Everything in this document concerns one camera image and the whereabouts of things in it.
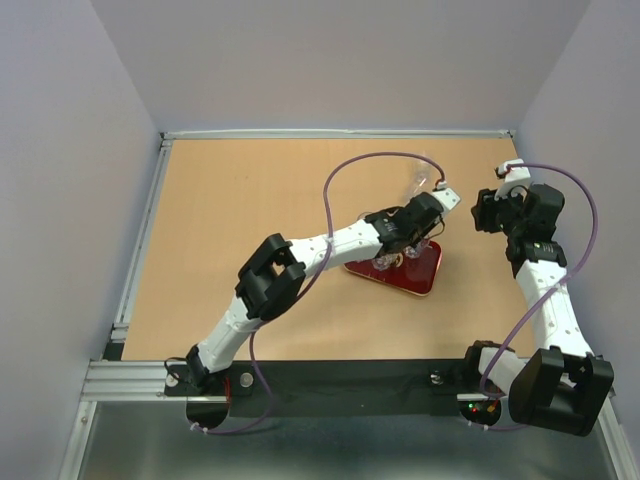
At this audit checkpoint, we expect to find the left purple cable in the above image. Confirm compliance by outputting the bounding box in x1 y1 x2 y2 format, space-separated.
192 153 448 435

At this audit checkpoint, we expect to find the purple cable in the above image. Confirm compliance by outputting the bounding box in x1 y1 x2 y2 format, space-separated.
192 153 448 435
467 160 599 431

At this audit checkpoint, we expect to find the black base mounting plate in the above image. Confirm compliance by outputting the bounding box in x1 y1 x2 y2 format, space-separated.
164 359 489 425

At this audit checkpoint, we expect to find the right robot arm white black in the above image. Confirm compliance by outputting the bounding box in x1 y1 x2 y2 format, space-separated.
460 184 614 437

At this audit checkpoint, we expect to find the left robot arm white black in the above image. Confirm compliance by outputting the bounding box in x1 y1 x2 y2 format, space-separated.
185 192 450 394

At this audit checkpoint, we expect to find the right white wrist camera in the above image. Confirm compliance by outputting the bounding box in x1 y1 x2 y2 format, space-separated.
494 158 532 200

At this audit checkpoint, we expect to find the red lacquer tray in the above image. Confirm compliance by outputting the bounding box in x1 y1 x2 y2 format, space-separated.
344 239 442 297

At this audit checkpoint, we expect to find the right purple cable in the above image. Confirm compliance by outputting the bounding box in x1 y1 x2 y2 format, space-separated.
467 160 599 431

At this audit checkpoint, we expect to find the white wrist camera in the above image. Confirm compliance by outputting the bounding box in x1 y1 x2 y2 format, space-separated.
494 158 532 200
431 181 460 214

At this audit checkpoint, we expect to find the clear glass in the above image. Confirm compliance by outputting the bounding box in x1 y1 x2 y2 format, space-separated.
371 254 398 271
415 152 433 163
401 170 431 205
403 241 429 259

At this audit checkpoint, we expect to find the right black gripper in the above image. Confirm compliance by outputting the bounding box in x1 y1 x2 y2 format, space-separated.
468 182 526 238

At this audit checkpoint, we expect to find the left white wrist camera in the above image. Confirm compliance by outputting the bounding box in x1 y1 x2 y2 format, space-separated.
431 181 460 214

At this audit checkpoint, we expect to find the circuit board with leds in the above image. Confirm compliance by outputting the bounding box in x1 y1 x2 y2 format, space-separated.
459 399 501 425

